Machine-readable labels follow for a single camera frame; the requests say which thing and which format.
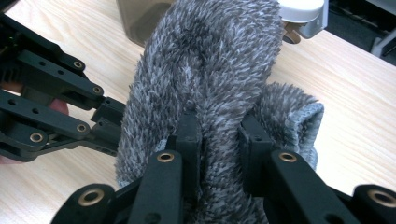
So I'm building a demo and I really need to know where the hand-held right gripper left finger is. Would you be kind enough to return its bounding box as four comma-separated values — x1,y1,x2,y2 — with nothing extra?
129,108,204,224

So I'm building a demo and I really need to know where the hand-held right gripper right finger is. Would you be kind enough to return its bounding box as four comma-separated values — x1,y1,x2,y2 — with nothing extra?
237,113,359,224

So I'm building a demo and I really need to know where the translucent grey storage box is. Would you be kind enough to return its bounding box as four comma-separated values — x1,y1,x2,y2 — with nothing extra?
116,0,330,48

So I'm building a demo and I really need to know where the grey fluffy towel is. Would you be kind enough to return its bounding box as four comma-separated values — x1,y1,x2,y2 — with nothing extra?
115,0,325,224

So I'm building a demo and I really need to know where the white box lid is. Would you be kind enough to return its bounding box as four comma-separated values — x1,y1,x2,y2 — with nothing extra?
278,0,325,23

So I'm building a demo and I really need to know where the white metal stand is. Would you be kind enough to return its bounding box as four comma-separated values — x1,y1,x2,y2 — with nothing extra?
370,29,396,59

